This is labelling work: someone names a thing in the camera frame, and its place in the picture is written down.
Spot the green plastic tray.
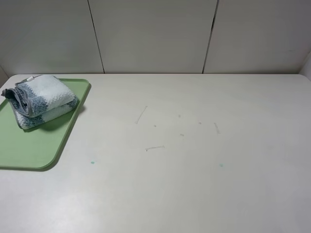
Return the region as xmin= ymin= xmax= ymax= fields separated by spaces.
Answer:
xmin=0 ymin=79 xmax=91 ymax=171

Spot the blue white striped towel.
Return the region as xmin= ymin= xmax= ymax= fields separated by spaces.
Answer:
xmin=1 ymin=75 xmax=79 ymax=130

